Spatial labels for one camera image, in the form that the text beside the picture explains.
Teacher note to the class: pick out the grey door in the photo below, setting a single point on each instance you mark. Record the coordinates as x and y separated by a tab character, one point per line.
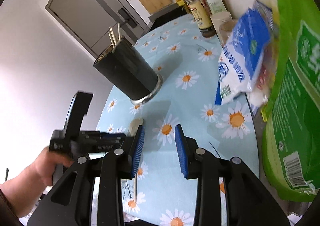
95	10

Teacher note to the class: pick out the dark soy sauce bottle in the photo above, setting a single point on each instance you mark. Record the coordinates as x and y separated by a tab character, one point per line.
202	20

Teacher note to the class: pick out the beige plastic spoon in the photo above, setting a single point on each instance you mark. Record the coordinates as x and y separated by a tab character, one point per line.
135	124

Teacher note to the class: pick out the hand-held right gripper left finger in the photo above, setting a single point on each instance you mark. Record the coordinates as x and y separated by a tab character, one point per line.
138	150

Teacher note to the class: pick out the clear white plastic bag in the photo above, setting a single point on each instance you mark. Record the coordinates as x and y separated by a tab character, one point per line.
257	99

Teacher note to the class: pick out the red yellow snack packet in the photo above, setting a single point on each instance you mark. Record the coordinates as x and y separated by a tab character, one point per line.
265	75

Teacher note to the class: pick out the green plastic food bag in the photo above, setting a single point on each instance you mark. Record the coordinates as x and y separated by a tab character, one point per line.
292	115

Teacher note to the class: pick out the bunch of wooden chopsticks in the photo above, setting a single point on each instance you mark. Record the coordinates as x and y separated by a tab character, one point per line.
115	37

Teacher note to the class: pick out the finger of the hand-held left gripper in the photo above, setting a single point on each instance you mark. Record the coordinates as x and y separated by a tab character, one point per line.
113	137

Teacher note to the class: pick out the person's left hand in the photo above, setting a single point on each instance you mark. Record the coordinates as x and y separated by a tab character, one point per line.
41	168

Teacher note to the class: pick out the wooden chopstick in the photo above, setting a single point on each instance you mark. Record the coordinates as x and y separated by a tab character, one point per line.
135	188

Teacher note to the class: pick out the glass jar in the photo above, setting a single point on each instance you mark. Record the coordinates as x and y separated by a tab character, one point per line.
227	32

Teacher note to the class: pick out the white green carton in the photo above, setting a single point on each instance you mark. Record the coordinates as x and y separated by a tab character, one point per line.
215	3

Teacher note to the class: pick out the black utensil holder cup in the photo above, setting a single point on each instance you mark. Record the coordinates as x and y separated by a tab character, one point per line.
125	70

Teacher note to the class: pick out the blue daisy print tablecloth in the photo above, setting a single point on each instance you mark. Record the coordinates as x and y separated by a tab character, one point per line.
195	98

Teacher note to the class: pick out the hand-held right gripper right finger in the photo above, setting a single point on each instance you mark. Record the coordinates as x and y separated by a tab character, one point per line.
181	150

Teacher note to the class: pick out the person's left forearm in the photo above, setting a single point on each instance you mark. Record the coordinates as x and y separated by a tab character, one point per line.
15	196

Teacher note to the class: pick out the white and blue salt bag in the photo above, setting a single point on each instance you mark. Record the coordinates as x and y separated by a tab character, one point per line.
240	65

